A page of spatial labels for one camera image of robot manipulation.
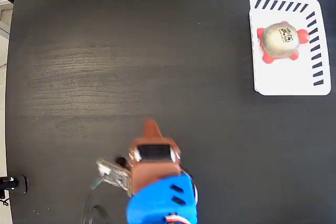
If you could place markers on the white slotted tray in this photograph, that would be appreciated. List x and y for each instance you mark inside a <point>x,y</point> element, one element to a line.
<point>283,77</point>

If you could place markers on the bare camera circuit board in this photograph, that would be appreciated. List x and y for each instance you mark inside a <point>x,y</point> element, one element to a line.
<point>114,174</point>

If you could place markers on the black table clamp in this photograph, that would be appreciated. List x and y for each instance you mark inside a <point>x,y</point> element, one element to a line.
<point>13,184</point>

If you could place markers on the red turtle toy silver shell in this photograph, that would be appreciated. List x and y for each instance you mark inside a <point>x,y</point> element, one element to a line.
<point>281,40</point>

